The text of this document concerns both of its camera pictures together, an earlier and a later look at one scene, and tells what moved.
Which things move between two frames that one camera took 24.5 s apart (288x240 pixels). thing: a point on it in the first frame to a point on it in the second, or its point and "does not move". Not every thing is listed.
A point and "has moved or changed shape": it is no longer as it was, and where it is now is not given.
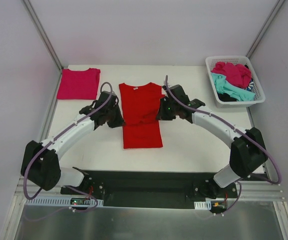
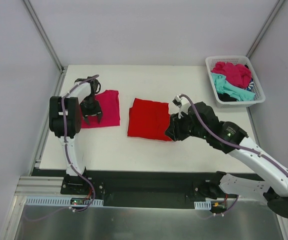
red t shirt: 139,104 has moved or changed shape
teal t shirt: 223,87 does not move
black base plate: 151,190 does not move
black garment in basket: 226,97 does not move
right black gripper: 165,111 to 178,127
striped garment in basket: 251,85 does not move
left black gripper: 114,115 to 91,111
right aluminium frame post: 275,8 does not move
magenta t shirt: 79,85 has moved or changed shape
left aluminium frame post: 42,32 does not move
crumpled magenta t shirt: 237,74 does not move
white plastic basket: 259,96 does not move
